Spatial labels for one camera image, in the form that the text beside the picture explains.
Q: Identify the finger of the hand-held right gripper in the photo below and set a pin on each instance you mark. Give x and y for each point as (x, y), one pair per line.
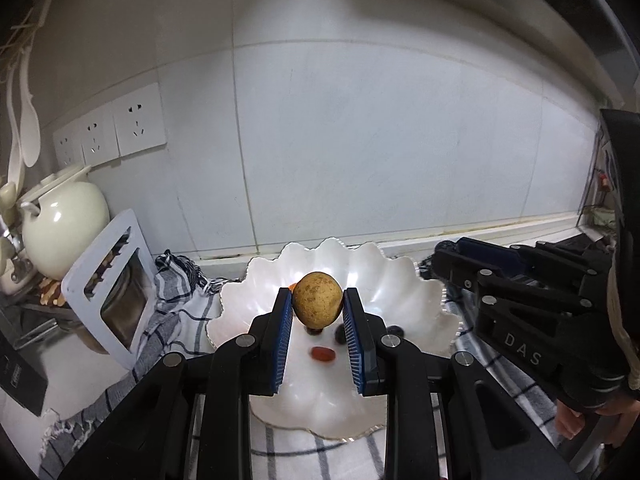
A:
(480, 252)
(460, 270)

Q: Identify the person's right hand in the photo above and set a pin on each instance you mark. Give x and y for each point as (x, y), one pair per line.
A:
(570, 422)

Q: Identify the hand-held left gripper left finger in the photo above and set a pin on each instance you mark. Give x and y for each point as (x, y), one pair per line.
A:
(282, 345)

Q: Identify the steel pot with glass lid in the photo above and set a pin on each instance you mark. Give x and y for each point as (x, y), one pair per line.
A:
(12, 260)

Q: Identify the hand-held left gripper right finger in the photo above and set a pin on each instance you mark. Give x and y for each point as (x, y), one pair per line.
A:
(355, 345)

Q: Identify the yellow longan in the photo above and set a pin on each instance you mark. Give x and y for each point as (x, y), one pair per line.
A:
(317, 300)

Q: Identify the white wall socket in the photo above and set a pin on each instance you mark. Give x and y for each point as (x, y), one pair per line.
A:
(69, 147)
(99, 136)
(139, 119)

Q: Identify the white scalloped bowl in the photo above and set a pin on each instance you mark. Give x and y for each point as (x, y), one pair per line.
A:
(390, 280)

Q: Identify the dark grape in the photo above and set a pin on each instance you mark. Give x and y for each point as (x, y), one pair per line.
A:
(339, 335)
(396, 331)

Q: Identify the white rack stand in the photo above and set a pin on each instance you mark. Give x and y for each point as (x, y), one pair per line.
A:
(74, 282)

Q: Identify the checked cloth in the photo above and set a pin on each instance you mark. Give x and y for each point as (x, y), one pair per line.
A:
(170, 310)

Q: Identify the cream ceramic teapot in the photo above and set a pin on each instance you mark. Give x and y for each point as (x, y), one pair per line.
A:
(65, 225)

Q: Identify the red date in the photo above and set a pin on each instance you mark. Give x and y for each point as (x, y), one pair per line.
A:
(322, 354)

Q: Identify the white hanging spoon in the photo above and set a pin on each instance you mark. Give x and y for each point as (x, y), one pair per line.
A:
(30, 130)
(14, 160)

